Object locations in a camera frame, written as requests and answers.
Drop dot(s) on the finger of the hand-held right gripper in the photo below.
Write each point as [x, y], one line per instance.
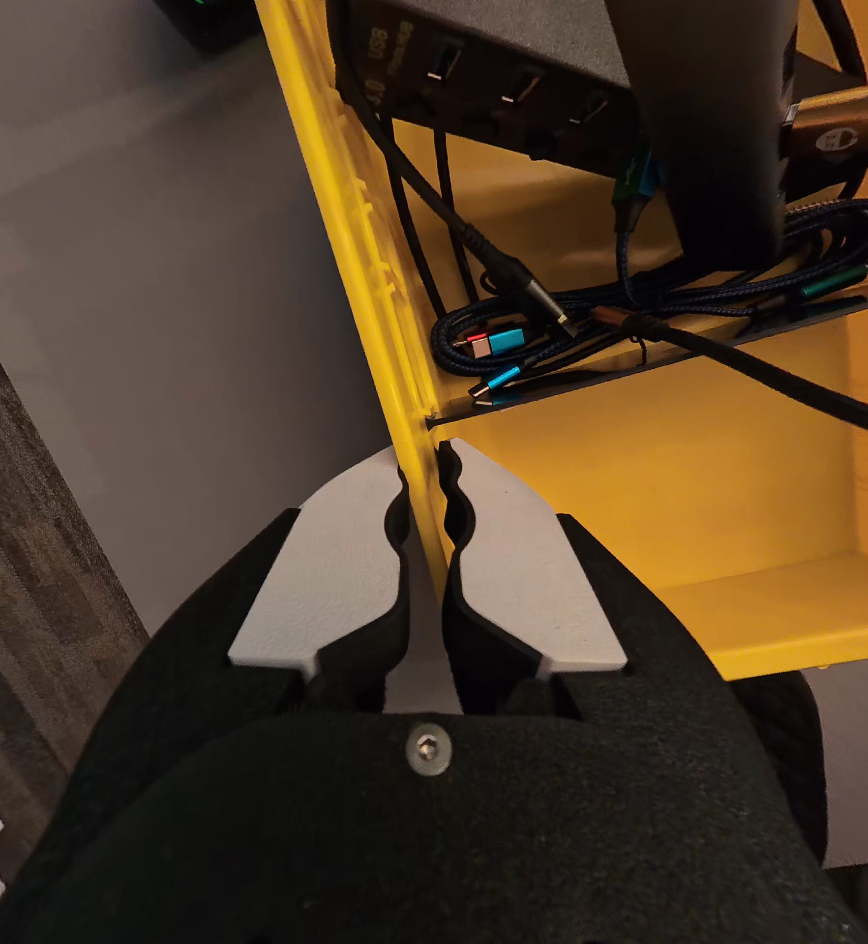
[714, 133]

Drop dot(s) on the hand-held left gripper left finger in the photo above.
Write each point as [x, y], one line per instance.
[309, 590]

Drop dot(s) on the black usb hub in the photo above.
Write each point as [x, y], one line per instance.
[478, 89]

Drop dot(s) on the black power station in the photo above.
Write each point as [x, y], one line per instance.
[205, 18]

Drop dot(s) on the yellow plastic bin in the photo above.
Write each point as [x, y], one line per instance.
[729, 487]

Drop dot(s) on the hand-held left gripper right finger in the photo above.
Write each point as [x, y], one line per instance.
[545, 590]

